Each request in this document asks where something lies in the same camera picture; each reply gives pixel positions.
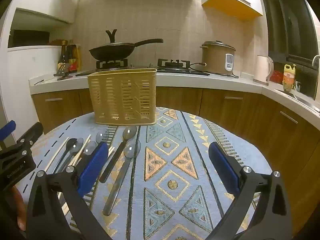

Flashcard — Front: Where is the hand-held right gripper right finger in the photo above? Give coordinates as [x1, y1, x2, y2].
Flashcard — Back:
[205, 142, 293, 240]

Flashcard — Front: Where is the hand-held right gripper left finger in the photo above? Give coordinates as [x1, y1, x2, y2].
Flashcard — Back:
[26, 142, 113, 240]

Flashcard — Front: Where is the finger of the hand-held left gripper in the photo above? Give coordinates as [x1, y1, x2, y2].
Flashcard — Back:
[0, 120, 16, 151]
[14, 122, 44, 156]

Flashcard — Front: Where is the small metal spoon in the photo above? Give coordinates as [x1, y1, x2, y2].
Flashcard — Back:
[96, 131, 110, 143]
[82, 141, 97, 155]

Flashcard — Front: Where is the long all-metal spoon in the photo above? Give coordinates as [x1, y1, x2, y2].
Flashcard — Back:
[102, 139, 142, 216]

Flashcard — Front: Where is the beige plastic utensil basket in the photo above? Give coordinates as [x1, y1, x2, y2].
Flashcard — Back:
[87, 68, 158, 125]

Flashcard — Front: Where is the person's left hand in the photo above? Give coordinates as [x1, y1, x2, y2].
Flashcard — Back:
[10, 186, 27, 231]

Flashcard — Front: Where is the blue patterned tablecloth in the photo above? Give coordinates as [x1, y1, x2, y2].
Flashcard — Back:
[15, 107, 273, 240]

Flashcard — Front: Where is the wooden kitchen base cabinet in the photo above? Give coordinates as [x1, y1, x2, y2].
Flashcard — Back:
[29, 74, 320, 233]

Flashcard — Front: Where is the black slotted spatula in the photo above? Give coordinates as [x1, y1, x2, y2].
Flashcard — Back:
[53, 64, 73, 81]

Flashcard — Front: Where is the white refrigerator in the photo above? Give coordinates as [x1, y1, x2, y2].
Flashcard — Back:
[0, 45, 63, 140]

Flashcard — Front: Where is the dark soy sauce bottle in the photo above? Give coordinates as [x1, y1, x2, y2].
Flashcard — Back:
[57, 40, 69, 72]

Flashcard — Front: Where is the red label sauce bottle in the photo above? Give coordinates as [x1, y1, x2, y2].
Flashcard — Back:
[67, 40, 78, 73]

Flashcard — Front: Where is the yellow oil bottle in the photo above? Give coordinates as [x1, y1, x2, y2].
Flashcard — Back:
[75, 45, 82, 72]

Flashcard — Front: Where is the steel sink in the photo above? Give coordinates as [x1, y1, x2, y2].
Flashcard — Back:
[275, 89, 320, 113]

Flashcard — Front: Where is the black burner grate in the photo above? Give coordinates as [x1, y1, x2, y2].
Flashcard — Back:
[157, 59, 191, 70]
[96, 59, 128, 70]

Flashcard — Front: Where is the pale pink electric kettle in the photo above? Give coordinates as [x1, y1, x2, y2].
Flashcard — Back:
[253, 55, 274, 86]

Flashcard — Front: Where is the red basket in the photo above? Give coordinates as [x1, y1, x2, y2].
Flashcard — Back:
[270, 70, 284, 84]

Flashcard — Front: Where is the black glass gas stove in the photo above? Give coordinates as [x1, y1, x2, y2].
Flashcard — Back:
[76, 58, 210, 77]

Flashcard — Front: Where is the brown rice cooker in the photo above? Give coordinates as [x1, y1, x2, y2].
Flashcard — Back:
[200, 40, 236, 75]

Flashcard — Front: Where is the yellow detergent bottle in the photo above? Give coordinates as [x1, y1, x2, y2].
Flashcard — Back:
[282, 64, 297, 92]

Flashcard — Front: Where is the black wok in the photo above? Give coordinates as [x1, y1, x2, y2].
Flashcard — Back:
[89, 39, 164, 61]

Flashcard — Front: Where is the black wok lid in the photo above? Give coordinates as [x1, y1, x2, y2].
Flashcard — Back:
[91, 29, 135, 49]

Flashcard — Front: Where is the dark window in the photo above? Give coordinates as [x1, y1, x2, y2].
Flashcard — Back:
[260, 0, 320, 68]

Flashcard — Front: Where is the black power cable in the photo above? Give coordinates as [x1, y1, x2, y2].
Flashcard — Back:
[189, 62, 239, 78]

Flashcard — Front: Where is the white yellow wall cabinet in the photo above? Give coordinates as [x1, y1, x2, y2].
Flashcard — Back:
[201, 0, 263, 21]

